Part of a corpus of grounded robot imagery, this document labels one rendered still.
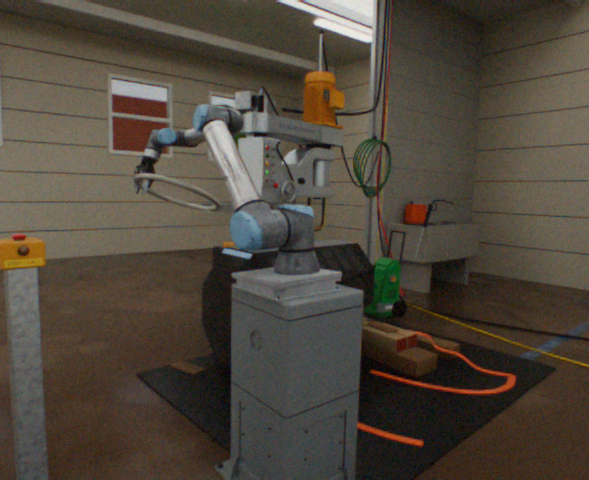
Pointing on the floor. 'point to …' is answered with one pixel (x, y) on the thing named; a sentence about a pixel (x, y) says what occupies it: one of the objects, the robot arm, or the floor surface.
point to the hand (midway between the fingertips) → (140, 193)
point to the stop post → (24, 353)
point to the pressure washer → (387, 286)
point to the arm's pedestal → (294, 386)
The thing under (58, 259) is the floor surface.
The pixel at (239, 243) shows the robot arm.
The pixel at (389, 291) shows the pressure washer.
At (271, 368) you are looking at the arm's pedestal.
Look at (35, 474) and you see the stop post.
